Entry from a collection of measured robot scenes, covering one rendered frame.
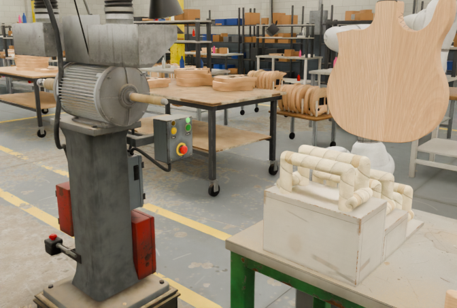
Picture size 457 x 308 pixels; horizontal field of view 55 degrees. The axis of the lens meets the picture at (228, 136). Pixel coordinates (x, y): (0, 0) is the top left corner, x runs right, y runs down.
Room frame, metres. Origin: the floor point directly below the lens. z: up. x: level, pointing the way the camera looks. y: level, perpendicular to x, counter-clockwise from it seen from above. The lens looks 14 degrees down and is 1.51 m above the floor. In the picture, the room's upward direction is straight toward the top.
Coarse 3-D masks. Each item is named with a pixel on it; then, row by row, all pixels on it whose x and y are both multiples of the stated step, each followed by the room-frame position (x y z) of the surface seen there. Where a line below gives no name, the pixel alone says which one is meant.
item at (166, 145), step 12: (156, 120) 1.95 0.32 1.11; (168, 120) 1.91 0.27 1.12; (180, 120) 1.96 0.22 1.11; (156, 132) 1.95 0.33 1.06; (168, 132) 1.91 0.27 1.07; (180, 132) 1.96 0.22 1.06; (156, 144) 1.95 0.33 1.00; (168, 144) 1.91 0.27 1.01; (180, 144) 1.95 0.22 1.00; (156, 156) 1.95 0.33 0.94; (168, 156) 1.91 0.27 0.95; (180, 156) 1.96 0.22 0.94; (168, 168) 1.96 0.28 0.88
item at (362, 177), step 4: (356, 168) 1.02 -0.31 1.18; (360, 168) 1.00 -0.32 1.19; (364, 168) 1.00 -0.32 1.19; (368, 168) 1.00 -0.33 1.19; (356, 172) 1.02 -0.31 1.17; (360, 172) 1.00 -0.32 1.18; (364, 172) 1.00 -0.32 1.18; (368, 172) 1.00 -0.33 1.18; (356, 176) 1.01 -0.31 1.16; (360, 176) 1.00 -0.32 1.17; (364, 176) 1.00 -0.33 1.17; (368, 176) 1.00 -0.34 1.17; (356, 180) 1.01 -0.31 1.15; (360, 180) 1.00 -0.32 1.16; (364, 180) 1.00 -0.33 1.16; (368, 180) 1.00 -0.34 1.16; (356, 184) 1.01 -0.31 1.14; (360, 184) 1.00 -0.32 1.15; (364, 184) 1.00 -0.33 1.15; (368, 184) 1.00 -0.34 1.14; (356, 188) 1.01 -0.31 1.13
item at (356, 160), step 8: (304, 152) 1.11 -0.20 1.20; (312, 152) 1.09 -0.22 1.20; (320, 152) 1.08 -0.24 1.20; (328, 152) 1.07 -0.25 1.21; (336, 152) 1.06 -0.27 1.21; (344, 152) 1.05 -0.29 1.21; (336, 160) 1.05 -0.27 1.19; (344, 160) 1.03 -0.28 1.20; (352, 160) 1.02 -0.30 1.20; (360, 160) 1.01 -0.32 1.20; (368, 160) 1.01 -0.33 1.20
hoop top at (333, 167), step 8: (288, 152) 1.06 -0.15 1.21; (296, 152) 1.05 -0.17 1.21; (288, 160) 1.05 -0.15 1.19; (296, 160) 1.03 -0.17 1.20; (304, 160) 1.02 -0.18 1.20; (312, 160) 1.00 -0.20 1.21; (320, 160) 0.99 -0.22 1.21; (328, 160) 0.98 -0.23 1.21; (312, 168) 1.00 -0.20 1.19; (320, 168) 0.98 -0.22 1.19; (328, 168) 0.97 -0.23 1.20; (336, 168) 0.96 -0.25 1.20; (344, 168) 0.95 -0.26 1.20; (352, 168) 0.95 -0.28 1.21
